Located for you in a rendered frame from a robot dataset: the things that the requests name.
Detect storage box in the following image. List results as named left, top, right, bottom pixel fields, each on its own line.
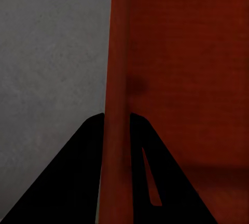
left=99, top=0, right=249, bottom=224

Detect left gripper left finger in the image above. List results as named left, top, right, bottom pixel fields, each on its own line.
left=0, top=113, right=105, bottom=224

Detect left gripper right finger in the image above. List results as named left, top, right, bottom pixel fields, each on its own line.
left=130, top=113, right=218, bottom=224

